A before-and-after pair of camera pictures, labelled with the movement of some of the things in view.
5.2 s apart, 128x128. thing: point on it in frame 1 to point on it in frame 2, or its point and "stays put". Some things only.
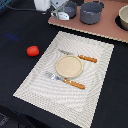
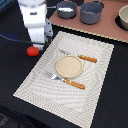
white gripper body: (58, 4) to (40, 32)
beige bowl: (123, 16) stays put
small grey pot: (71, 9) stays put
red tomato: (32, 50) stays put
